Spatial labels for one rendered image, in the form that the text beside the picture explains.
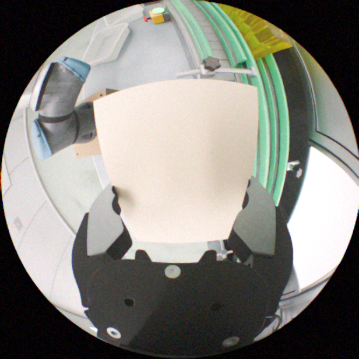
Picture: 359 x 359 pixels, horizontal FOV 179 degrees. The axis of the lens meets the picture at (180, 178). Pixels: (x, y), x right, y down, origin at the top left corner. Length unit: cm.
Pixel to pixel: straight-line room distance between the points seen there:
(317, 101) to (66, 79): 54
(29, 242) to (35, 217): 68
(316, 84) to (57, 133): 62
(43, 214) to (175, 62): 353
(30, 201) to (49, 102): 321
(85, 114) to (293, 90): 64
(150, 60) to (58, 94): 35
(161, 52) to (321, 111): 53
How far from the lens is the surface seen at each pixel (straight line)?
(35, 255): 356
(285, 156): 37
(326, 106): 37
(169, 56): 52
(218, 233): 15
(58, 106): 31
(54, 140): 34
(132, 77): 52
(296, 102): 48
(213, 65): 22
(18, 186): 344
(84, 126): 41
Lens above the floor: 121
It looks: 60 degrees down
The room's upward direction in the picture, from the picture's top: 178 degrees counter-clockwise
